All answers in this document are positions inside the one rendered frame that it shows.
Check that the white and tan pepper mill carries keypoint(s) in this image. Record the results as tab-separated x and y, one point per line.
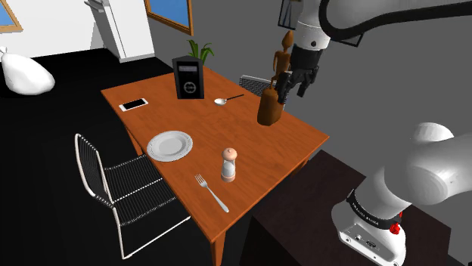
228	167

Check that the white tied bag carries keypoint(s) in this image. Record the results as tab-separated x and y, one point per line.
24	75

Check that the orange wooden table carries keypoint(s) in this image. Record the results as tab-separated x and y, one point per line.
228	129

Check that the white refrigerator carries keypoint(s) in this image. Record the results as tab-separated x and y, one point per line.
129	25

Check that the silver fork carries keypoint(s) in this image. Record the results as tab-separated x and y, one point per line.
212	192

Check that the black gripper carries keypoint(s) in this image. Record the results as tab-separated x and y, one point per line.
305	59

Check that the white plate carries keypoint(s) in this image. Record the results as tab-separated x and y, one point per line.
169	146

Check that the green potted plant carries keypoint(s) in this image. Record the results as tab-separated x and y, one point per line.
204	51

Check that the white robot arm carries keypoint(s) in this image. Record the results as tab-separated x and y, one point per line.
424	173

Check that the wooden framed window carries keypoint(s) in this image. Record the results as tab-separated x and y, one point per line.
171	11
5	16

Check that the brown wooden figure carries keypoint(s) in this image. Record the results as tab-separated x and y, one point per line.
269	108

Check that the black box speaker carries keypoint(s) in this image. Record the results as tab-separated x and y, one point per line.
188	79

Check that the white smartphone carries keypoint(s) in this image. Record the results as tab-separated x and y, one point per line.
133	104

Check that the dark robot stand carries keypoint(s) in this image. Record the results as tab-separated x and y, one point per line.
302	206

